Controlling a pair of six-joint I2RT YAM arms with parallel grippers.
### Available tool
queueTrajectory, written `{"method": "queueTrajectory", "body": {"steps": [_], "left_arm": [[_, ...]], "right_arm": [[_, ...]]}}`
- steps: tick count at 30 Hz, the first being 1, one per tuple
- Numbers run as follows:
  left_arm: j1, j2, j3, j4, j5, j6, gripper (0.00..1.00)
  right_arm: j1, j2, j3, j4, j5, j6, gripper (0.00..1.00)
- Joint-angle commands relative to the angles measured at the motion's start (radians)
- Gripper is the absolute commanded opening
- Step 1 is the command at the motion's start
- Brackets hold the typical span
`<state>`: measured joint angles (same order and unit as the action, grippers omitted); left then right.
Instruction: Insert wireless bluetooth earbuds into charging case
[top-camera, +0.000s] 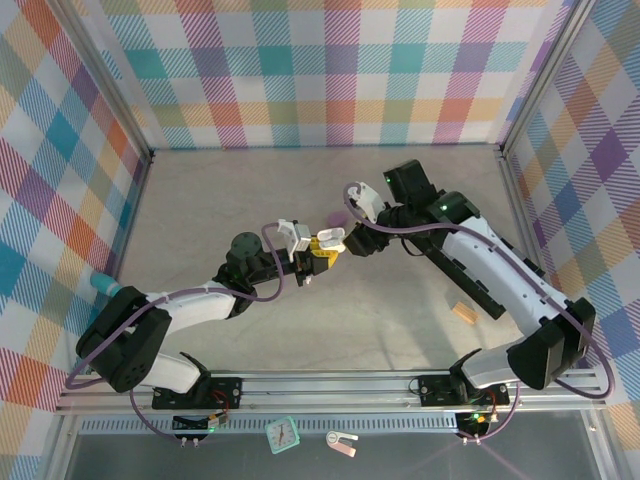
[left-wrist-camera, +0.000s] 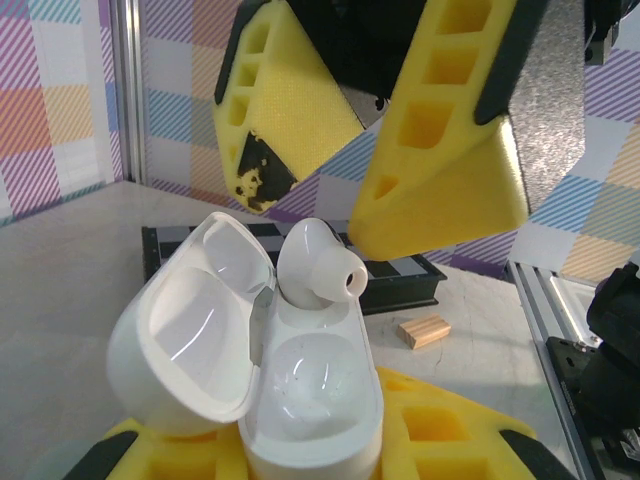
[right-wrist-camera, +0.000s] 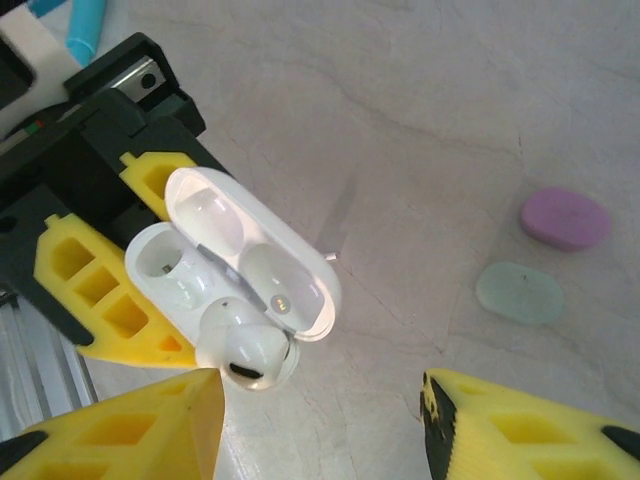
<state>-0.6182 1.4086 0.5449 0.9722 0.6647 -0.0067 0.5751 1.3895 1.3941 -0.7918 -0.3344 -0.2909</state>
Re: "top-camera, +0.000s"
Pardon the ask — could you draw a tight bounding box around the aluminium mounting rail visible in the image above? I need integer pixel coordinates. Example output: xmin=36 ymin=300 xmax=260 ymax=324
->
xmin=54 ymin=369 xmax=609 ymax=416

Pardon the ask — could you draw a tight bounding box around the slotted grey cable duct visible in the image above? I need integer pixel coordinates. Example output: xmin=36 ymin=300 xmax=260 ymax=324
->
xmin=79 ymin=417 xmax=460 ymax=434

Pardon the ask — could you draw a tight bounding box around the aluminium frame post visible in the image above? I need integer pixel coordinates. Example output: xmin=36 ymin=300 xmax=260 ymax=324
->
xmin=59 ymin=0 xmax=156 ymax=169
xmin=498 ymin=0 xmax=599 ymax=159

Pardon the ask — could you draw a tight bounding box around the mint green alarm clock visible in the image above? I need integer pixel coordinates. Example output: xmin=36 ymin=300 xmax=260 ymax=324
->
xmin=264 ymin=416 xmax=303 ymax=455

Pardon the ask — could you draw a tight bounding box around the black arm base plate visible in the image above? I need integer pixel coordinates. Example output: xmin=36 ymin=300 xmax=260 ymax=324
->
xmin=417 ymin=372 xmax=512 ymax=409
xmin=151 ymin=377 xmax=245 ymax=412

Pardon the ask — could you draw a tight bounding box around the teal cylindrical handle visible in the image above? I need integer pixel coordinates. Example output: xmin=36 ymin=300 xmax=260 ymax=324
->
xmin=89 ymin=272 xmax=121 ymax=299

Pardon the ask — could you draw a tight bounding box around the pink white hand tool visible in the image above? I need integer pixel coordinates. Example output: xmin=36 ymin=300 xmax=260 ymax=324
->
xmin=324 ymin=430 xmax=360 ymax=459

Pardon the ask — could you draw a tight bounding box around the white earbud case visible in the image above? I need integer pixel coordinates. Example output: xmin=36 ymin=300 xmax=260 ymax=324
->
xmin=315 ymin=227 xmax=349 ymax=253

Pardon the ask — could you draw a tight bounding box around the aluminium frame side rail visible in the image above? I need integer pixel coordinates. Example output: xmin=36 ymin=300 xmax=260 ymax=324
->
xmin=82 ymin=149 xmax=156 ymax=374
xmin=497 ymin=144 xmax=624 ymax=480

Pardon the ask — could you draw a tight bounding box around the small controller board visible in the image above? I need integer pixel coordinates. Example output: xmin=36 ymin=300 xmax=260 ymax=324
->
xmin=172 ymin=412 xmax=232 ymax=435
xmin=457 ymin=409 xmax=496 ymax=434

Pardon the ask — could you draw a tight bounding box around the black white checkerboard panel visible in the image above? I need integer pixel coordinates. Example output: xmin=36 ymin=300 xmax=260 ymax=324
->
xmin=422 ymin=242 xmax=507 ymax=321

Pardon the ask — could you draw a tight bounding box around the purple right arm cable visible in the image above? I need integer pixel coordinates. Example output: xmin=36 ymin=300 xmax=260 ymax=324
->
xmin=342 ymin=183 xmax=619 ymax=444

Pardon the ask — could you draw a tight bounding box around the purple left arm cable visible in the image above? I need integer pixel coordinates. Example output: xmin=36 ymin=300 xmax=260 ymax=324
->
xmin=64 ymin=222 xmax=289 ymax=444

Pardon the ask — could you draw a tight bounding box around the wooden block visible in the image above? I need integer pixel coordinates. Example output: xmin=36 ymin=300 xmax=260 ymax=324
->
xmin=451 ymin=301 xmax=479 ymax=326

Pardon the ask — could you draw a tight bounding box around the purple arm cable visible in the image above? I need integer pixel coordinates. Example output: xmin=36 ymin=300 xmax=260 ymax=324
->
xmin=342 ymin=183 xmax=619 ymax=444
xmin=64 ymin=222 xmax=289 ymax=444

